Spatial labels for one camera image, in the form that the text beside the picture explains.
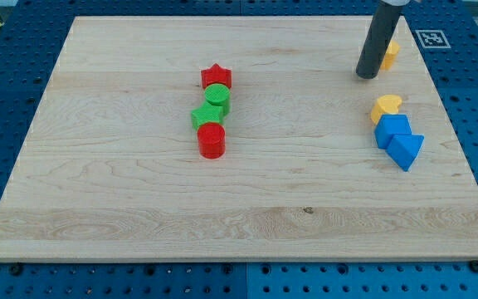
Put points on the yellow hexagon block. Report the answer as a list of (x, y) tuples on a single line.
[(390, 55)]

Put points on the yellow heart block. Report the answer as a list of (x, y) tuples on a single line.
[(387, 104)]

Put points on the red cylinder block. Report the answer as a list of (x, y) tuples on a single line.
[(211, 140)]

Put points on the green star block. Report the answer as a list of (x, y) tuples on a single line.
[(206, 113)]

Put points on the green cylinder block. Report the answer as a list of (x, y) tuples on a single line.
[(219, 95)]

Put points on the red star block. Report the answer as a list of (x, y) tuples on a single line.
[(216, 75)]

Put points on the wooden board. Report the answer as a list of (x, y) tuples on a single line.
[(110, 170)]

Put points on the blue cube block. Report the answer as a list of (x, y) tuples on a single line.
[(390, 125)]

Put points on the blue triangle block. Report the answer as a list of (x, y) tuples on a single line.
[(404, 149)]

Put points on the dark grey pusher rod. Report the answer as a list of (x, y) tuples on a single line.
[(380, 33)]

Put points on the white fiducial marker tag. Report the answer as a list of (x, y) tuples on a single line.
[(433, 39)]

